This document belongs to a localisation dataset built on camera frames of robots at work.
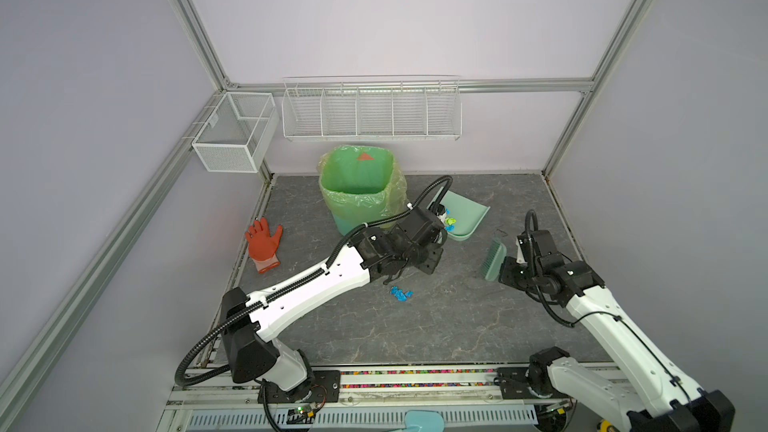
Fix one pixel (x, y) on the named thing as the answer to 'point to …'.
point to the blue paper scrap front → (400, 295)
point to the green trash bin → (361, 184)
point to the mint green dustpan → (463, 215)
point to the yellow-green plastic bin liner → (363, 183)
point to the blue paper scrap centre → (449, 228)
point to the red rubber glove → (263, 247)
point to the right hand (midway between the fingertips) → (504, 273)
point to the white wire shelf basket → (379, 107)
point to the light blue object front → (424, 421)
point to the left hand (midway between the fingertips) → (432, 254)
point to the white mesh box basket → (234, 134)
